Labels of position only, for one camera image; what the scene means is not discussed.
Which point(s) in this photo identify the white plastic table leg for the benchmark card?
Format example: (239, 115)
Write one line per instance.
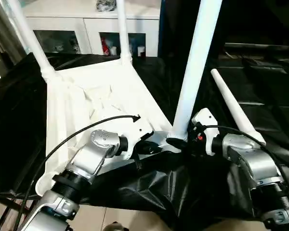
(231, 101)
(31, 41)
(124, 31)
(195, 60)

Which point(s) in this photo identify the white plastic table top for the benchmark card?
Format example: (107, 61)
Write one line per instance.
(86, 108)

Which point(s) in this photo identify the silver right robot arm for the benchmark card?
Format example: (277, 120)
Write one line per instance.
(257, 163)

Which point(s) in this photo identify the black mat cloth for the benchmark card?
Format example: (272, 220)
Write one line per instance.
(255, 101)

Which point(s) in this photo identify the grey metal bar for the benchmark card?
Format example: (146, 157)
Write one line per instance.
(262, 47)

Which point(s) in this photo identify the white glass-door cabinet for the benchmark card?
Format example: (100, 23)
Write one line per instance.
(91, 26)

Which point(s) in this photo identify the grey bundle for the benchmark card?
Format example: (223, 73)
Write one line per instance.
(106, 4)

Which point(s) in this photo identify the grey curtain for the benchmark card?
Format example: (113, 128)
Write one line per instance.
(4, 41)

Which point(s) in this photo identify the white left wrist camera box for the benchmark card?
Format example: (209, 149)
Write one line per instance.
(137, 134)

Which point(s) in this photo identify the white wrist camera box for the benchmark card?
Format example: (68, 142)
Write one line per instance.
(137, 134)
(206, 125)

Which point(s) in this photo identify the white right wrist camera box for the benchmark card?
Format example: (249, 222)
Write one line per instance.
(206, 125)

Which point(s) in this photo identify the black folding table frame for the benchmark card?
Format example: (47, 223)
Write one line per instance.
(4, 211)

